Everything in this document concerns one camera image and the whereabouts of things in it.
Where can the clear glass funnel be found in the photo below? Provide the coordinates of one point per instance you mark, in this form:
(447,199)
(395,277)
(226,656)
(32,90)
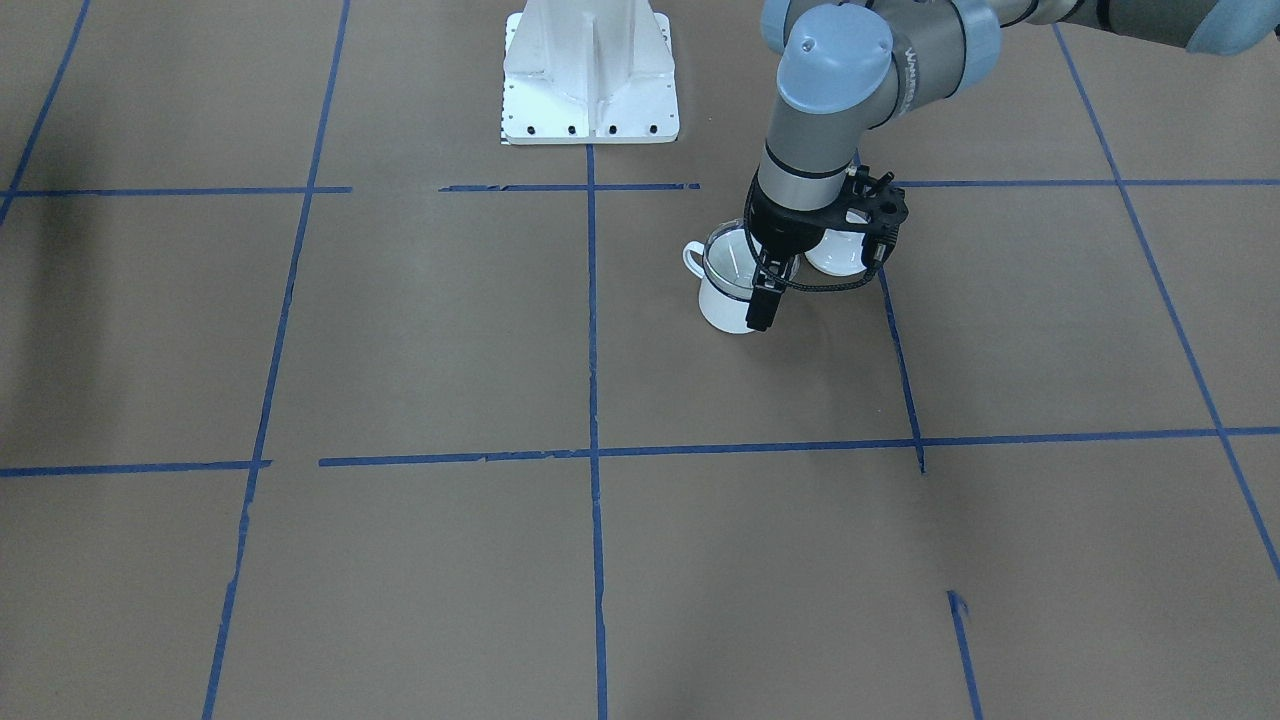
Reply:
(725,261)

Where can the white pedestal column with base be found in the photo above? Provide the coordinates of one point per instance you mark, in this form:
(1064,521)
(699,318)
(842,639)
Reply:
(588,72)

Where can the white ceramic lid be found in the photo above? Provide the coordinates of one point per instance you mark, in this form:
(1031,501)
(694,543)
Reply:
(838,253)

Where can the white enamel mug blue rim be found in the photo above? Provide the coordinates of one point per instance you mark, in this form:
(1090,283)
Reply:
(726,315)

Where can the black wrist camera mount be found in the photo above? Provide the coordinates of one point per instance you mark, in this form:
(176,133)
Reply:
(875,208)

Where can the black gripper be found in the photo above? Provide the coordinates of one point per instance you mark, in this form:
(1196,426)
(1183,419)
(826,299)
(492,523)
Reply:
(782,233)

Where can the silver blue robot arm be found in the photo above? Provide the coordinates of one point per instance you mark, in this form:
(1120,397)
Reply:
(849,67)

